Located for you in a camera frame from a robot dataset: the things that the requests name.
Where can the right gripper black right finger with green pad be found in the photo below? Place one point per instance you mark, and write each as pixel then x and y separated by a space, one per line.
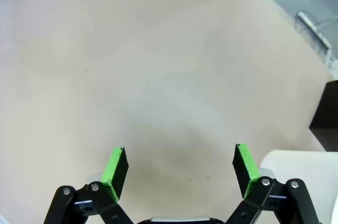
pixel 245 171

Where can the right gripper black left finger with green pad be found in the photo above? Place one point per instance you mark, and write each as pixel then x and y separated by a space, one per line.
pixel 116 171

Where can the white paper cup with lid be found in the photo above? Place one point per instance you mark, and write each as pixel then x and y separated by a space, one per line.
pixel 317 168

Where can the black square box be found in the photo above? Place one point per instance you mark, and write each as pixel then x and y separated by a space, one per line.
pixel 327 118

